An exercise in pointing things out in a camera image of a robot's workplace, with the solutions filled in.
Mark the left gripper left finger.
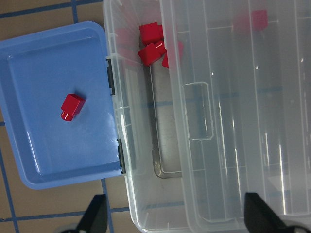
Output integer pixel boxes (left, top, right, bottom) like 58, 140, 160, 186
76, 194, 107, 233

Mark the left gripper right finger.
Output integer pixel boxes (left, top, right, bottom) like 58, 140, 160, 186
244, 192, 292, 233

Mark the red block from tray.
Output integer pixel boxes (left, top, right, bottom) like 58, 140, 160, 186
61, 93, 86, 121

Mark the clear plastic box lid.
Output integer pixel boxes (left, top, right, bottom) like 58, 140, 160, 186
160, 0, 311, 233

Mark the clear plastic storage box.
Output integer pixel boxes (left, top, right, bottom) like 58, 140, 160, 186
102, 0, 311, 233

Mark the red block in box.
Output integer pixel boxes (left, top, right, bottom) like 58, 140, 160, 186
233, 10, 268, 33
139, 22, 164, 45
161, 41, 184, 68
138, 40, 166, 66

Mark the far red block in box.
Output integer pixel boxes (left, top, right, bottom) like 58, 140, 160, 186
233, 10, 268, 33

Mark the blue plastic tray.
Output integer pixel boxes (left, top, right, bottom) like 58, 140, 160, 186
0, 21, 122, 190

